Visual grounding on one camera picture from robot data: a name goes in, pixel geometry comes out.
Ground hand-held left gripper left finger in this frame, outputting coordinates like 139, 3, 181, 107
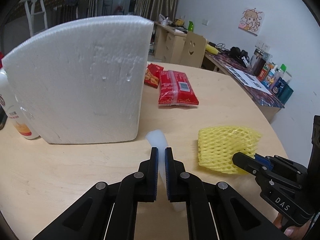
32, 147, 160, 240

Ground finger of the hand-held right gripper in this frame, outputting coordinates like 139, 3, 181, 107
255, 155, 275, 172
232, 152, 269, 180

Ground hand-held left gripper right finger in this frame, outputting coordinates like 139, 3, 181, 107
164, 147, 292, 240

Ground large yellow foam net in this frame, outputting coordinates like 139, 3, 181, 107
198, 126, 263, 175

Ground translucent white plastic strip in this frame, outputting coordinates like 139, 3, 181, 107
145, 129, 187, 210

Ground white foam box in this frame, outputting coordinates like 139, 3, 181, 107
2, 15, 154, 145

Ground person's right hand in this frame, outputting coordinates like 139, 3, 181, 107
274, 214, 310, 239

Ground large red packet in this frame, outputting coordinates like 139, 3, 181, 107
158, 70, 200, 108

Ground row of toiletry bottles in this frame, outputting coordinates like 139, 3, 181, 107
260, 62, 294, 104

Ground printed paper sheet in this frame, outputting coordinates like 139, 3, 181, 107
224, 64, 272, 95

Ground small red snack packet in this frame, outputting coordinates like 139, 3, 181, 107
144, 64, 164, 88

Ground dark tumbler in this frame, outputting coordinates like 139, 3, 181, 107
252, 45, 268, 77

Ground dark printed desk mat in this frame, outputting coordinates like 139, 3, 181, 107
205, 49, 285, 108

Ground black headphones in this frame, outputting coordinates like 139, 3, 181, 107
229, 46, 250, 67

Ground small yellow foam net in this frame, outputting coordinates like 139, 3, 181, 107
205, 44, 220, 55

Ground wooden chair with smiley cutout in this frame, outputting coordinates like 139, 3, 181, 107
180, 31, 207, 68

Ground white bottle with red cap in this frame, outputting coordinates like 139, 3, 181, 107
0, 67, 40, 140

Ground black flat object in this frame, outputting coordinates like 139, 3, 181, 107
0, 107, 7, 130

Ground beige curtain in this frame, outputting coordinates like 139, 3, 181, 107
60, 0, 100, 22
135, 0, 182, 22

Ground grey bunk bed ladder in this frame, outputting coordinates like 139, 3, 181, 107
24, 0, 48, 37

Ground cartoon wall poster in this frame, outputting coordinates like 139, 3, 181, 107
237, 8, 265, 36

